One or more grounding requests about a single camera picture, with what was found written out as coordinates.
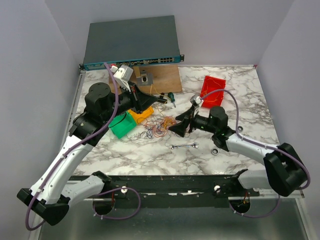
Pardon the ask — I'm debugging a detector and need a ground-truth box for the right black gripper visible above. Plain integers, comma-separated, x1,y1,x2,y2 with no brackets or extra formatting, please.
168,105,217,138

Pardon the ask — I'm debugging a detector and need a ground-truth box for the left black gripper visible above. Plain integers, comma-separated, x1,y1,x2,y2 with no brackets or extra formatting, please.
102,81,158,123

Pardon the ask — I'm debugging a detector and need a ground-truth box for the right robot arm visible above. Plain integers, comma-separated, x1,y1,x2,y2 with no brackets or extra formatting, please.
169,106,309,197

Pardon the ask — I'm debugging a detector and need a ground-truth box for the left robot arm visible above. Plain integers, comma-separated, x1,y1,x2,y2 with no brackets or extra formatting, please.
17,82,166,226

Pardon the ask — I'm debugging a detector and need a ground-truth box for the black socket adapter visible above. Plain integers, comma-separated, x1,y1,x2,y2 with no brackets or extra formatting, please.
157,92,168,104

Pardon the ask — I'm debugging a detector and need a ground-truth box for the yellow plastic bin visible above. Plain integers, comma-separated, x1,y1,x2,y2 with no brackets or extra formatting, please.
128,106,154,125

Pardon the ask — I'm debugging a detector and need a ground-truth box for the silver open-end wrench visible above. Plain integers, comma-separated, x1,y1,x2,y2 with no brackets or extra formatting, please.
169,142,199,150

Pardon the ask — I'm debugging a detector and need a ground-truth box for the wooden board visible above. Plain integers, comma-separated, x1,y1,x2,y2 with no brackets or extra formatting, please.
107,65,183,95

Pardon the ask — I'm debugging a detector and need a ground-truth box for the green plastic bin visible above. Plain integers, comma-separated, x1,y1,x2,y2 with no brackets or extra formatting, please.
108,111,137,139

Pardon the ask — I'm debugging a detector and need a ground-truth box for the silver ratchet wrench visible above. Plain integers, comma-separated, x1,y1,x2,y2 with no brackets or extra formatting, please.
211,148,220,156

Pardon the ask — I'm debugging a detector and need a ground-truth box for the red plastic bin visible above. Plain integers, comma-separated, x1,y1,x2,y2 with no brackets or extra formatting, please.
200,75,226,109

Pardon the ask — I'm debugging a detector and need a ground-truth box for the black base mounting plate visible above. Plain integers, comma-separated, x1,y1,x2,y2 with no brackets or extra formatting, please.
79,174,261,208

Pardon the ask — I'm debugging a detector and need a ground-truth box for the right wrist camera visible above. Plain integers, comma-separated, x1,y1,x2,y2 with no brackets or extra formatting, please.
190,94,204,114

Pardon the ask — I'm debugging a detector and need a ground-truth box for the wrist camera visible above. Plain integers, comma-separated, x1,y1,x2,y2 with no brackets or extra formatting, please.
190,94,204,114
111,65,134,92

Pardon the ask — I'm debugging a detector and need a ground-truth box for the green handle screwdriver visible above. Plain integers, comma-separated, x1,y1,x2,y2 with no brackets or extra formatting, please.
167,92,176,108

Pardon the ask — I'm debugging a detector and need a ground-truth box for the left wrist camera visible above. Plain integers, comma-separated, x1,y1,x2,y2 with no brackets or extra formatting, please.
111,65,134,92

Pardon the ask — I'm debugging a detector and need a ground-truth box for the grey blue network switch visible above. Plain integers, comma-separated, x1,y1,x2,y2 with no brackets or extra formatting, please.
82,15,185,71

